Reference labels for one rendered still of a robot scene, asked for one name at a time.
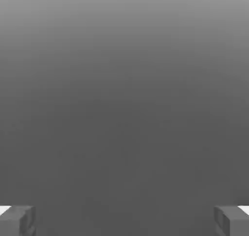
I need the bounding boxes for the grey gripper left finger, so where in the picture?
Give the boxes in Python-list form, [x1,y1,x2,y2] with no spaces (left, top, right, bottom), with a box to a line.
[0,205,36,236]

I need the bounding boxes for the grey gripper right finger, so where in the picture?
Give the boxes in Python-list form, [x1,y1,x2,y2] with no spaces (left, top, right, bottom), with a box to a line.
[213,205,249,236]

